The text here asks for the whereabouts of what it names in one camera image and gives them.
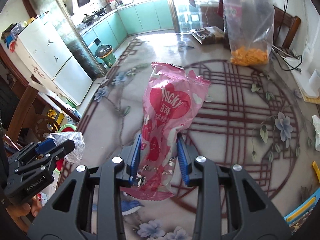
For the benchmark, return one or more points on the blue framed picture book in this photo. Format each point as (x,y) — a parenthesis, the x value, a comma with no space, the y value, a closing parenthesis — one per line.
(297,217)

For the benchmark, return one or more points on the dark snack package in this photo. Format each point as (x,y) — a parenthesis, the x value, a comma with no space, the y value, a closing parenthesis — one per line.
(208,35)

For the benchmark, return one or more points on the white cup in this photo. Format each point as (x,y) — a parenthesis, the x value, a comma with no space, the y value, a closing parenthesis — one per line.
(314,82)

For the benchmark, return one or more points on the black wok on stove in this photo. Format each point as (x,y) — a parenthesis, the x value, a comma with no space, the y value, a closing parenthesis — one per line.
(88,19)

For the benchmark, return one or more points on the wooden chair at far side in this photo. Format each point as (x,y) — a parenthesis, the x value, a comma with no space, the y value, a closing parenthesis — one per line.
(286,22)

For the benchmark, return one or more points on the yellow pencil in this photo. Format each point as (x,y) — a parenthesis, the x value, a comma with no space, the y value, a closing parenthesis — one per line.
(316,169)

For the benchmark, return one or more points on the white power strip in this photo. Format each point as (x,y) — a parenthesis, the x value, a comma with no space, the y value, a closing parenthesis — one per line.
(287,62)

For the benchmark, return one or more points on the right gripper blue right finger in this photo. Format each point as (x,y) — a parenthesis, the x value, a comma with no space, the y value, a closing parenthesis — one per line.
(183,159)

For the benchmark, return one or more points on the white tissue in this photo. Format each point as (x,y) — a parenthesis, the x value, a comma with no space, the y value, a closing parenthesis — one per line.
(316,124)

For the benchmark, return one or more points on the white refrigerator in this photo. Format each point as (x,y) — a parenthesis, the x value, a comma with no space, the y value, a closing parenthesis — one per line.
(44,53)

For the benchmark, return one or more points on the pink Pocky wrapper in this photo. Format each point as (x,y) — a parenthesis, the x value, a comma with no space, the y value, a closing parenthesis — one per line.
(171,101)

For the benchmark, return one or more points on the green kitchen trash bin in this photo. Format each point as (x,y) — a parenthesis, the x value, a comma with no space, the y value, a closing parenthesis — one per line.
(106,54)

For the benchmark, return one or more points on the dark wooden chair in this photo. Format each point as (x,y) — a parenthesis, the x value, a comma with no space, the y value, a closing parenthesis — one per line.
(26,117)

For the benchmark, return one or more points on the red basin with green rim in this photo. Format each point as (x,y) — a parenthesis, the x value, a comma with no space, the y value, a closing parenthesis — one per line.
(63,132)

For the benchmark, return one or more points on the person's left hand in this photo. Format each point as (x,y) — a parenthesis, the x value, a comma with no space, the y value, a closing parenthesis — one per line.
(16,212)

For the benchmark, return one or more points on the teal kitchen cabinets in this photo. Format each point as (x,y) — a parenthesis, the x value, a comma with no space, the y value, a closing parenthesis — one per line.
(114,27)

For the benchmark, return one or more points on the clear plastic wrap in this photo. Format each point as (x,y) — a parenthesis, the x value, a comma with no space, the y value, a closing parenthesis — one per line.
(74,146)

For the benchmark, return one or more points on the clear bag of orange snacks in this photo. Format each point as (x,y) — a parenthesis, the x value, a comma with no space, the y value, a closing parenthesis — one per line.
(249,30)

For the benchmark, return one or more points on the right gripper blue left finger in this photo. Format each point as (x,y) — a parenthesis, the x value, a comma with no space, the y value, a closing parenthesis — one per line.
(133,159)

